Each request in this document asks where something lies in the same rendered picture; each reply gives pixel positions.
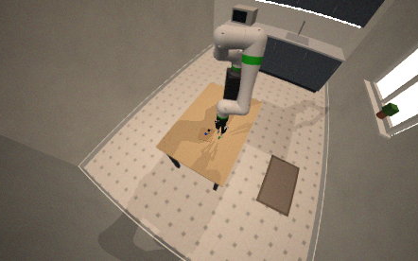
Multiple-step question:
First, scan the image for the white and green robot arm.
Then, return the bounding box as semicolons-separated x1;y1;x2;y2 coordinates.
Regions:
213;25;268;123

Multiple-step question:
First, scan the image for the tan mat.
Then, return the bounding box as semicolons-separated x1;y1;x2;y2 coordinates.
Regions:
198;128;214;142

